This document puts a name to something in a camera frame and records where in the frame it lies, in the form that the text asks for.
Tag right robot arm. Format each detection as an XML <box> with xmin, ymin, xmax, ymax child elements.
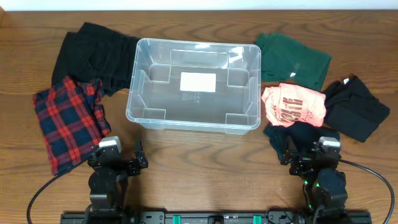
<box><xmin>280</xmin><ymin>136</ymin><xmax>348</xmax><ymax>216</ymax></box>

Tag red navy plaid shirt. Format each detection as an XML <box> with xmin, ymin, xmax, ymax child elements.
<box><xmin>33</xmin><ymin>76</ymin><xmax>111</xmax><ymax>175</ymax></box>

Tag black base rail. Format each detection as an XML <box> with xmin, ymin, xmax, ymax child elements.
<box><xmin>60</xmin><ymin>210</ymin><xmax>373</xmax><ymax>224</ymax></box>

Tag clear plastic storage bin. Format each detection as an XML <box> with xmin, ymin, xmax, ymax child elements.
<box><xmin>126</xmin><ymin>38</ymin><xmax>261</xmax><ymax>135</ymax></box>

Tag black cable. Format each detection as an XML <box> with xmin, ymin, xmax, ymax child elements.
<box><xmin>26</xmin><ymin>158</ymin><xmax>91</xmax><ymax>224</ymax></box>
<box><xmin>338</xmin><ymin>159</ymin><xmax>396</xmax><ymax>224</ymax></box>

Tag right black cable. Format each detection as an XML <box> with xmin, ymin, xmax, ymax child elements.
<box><xmin>338</xmin><ymin>159</ymin><xmax>396</xmax><ymax>224</ymax></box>

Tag white label in bin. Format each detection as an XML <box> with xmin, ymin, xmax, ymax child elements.
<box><xmin>180</xmin><ymin>72</ymin><xmax>216</xmax><ymax>93</ymax></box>

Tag black sweater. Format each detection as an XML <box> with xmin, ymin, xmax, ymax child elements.
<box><xmin>323</xmin><ymin>76</ymin><xmax>391</xmax><ymax>142</ymax></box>

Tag pink printed t-shirt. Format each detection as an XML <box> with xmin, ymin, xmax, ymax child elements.
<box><xmin>261</xmin><ymin>83</ymin><xmax>326</xmax><ymax>128</ymax></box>

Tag dark green garment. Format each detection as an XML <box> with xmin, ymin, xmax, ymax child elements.
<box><xmin>255</xmin><ymin>32</ymin><xmax>331</xmax><ymax>91</ymax></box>

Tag left black cable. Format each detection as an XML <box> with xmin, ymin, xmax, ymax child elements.
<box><xmin>26</xmin><ymin>158</ymin><xmax>91</xmax><ymax>224</ymax></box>

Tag dark navy folded garment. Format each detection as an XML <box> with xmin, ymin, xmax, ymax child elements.
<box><xmin>263</xmin><ymin>121</ymin><xmax>340</xmax><ymax>161</ymax></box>

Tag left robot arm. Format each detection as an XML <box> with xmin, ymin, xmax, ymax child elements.
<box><xmin>87</xmin><ymin>136</ymin><xmax>149</xmax><ymax>220</ymax></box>

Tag black pants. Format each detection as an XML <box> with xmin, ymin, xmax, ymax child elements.
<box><xmin>52</xmin><ymin>22</ymin><xmax>139</xmax><ymax>96</ymax></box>

